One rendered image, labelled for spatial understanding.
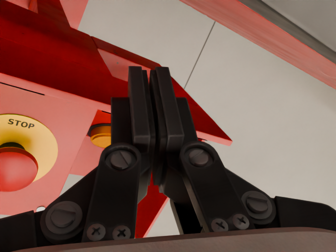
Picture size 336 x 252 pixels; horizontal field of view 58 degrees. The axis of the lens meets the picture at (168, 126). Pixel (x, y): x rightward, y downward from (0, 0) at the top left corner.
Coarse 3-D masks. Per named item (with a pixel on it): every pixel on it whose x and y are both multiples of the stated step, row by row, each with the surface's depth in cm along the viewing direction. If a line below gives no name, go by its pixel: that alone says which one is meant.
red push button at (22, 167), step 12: (12, 144) 24; (0, 156) 22; (12, 156) 22; (24, 156) 22; (0, 168) 22; (12, 168) 22; (24, 168) 23; (36, 168) 23; (0, 180) 22; (12, 180) 23; (24, 180) 23
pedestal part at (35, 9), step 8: (32, 0) 71; (40, 0) 64; (48, 0) 69; (56, 0) 74; (32, 8) 65; (40, 8) 57; (48, 8) 61; (56, 8) 65; (48, 16) 55; (56, 16) 58; (64, 16) 62
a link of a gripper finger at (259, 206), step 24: (168, 72) 12; (168, 96) 11; (168, 120) 10; (192, 120) 11; (168, 144) 10; (168, 168) 10; (168, 192) 10; (240, 192) 9; (264, 192) 9; (264, 216) 9
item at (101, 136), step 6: (102, 126) 33; (108, 126) 33; (96, 132) 33; (102, 132) 33; (108, 132) 33; (90, 138) 34; (96, 138) 33; (102, 138) 33; (108, 138) 33; (96, 144) 35; (102, 144) 35; (108, 144) 35
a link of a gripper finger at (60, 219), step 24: (144, 72) 12; (144, 96) 11; (120, 120) 11; (144, 120) 10; (144, 144) 10; (96, 168) 9; (144, 168) 9; (72, 192) 8; (144, 192) 10; (48, 216) 8; (72, 216) 8; (48, 240) 8; (72, 240) 8
